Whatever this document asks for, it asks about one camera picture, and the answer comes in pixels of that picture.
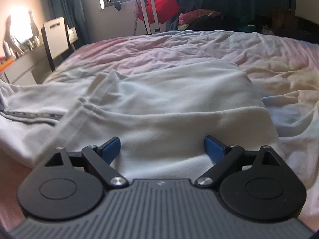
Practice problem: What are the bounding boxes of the white vanity dresser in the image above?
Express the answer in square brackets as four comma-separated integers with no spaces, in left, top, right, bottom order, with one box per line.
[0,45,51,85]

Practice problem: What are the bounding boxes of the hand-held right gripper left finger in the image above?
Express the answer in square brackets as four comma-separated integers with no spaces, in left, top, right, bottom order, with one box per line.
[45,136,129,188]

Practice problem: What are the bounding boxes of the bed with pastel sheet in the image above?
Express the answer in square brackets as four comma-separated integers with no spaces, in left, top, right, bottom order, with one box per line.
[0,30,319,232]

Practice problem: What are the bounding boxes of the row of cosmetic bottles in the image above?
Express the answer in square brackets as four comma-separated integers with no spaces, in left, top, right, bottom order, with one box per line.
[14,35,45,55]

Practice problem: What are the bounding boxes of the green bag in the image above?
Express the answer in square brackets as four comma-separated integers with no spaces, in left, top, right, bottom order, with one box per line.
[239,24,257,33]

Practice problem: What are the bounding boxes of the orange box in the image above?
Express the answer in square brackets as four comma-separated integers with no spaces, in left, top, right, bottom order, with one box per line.
[0,57,16,73]

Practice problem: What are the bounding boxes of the white box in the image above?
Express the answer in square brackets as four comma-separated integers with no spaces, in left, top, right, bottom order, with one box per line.
[67,27,78,43]

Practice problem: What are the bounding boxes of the white pants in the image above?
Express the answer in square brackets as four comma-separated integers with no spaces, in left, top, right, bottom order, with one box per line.
[0,61,280,177]

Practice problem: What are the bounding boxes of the pile of colourful clothes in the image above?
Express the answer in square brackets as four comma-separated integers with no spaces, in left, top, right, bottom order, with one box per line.
[177,9,226,31]

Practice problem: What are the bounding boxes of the wavy vanity mirror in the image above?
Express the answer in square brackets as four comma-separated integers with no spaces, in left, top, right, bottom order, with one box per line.
[4,7,38,54]

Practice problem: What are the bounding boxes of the dark armchair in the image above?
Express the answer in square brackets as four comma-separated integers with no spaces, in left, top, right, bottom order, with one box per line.
[249,15,319,46]

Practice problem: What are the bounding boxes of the red bag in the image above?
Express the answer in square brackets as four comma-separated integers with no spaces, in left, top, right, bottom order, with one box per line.
[137,0,180,23]

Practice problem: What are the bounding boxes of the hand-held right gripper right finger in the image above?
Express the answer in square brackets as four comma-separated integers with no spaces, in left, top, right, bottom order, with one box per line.
[194,135,283,188]

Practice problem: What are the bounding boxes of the white and black chair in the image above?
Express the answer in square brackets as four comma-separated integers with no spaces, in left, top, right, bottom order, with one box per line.
[41,17,75,72]

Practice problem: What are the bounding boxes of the narrow blue curtain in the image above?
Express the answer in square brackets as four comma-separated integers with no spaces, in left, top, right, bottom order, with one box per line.
[47,0,102,49]

